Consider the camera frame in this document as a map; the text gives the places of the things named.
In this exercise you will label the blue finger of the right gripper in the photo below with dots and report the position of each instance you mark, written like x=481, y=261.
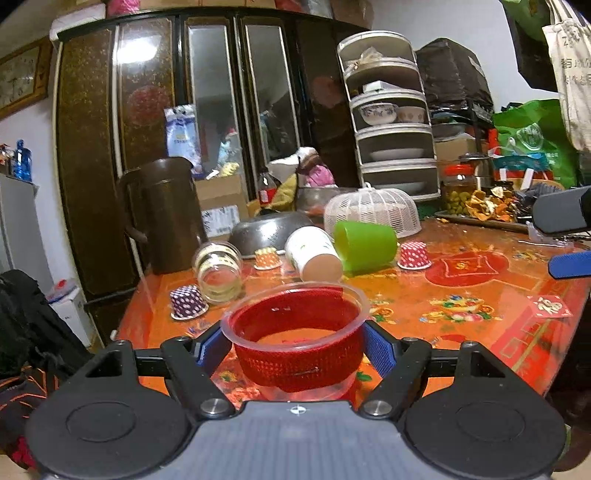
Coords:
x=570, y=266

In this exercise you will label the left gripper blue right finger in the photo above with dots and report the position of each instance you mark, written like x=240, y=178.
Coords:
x=403, y=367

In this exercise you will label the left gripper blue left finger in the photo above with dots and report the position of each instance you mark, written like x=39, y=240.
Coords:
x=190, y=363

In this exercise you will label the red clear plastic cup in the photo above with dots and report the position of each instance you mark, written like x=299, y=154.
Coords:
x=300, y=341

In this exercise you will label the clear glass jar cup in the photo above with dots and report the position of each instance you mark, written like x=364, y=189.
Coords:
x=217, y=267

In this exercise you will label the green plastic cup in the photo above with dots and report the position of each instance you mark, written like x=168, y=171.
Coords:
x=364, y=247

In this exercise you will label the white paper cup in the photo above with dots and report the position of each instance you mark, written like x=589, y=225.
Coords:
x=309, y=249

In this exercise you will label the purple dotted cupcake liner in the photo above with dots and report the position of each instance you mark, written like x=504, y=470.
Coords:
x=187, y=303

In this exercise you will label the tray of dried peels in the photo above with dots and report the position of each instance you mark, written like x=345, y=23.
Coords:
x=496, y=208

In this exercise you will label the green shopping bag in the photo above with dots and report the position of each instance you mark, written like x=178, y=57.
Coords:
x=533, y=136

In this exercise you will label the red lid pickle jar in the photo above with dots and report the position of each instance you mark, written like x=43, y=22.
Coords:
x=459, y=184

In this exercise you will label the red dotted cupcake liner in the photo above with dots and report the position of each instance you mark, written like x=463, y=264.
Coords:
x=413, y=255

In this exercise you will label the yellow orange cupcake liner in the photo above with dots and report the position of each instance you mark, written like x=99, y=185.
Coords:
x=266, y=258

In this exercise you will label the steel colander bowl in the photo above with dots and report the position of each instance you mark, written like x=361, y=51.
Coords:
x=269, y=230

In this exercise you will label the brown plastic pitcher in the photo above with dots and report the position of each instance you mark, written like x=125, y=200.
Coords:
x=168, y=200

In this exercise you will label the cardboard box with label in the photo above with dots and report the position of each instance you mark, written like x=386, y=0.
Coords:
x=223, y=205

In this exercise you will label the white mesh food cover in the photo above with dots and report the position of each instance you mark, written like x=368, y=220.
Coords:
x=390, y=207

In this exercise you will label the black bag on rack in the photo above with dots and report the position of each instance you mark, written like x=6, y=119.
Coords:
x=454, y=79

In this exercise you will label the white tote bag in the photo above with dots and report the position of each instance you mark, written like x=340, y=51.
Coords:
x=568, y=40

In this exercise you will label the white tiered dish rack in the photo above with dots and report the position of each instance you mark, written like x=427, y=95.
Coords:
x=395, y=145

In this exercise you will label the soda bottle red label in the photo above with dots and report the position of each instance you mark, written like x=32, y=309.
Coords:
x=266, y=189

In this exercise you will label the grey small refrigerator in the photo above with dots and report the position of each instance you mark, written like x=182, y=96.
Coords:
x=21, y=246

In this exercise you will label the blue white snack bag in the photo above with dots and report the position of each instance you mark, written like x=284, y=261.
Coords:
x=182, y=136

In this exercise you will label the blue water bottle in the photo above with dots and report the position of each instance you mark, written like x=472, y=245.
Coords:
x=22, y=162

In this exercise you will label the dark wooden cabinet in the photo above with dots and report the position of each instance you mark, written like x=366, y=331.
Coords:
x=263, y=82

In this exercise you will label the framed wall clock picture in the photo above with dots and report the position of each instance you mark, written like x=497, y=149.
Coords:
x=25, y=76

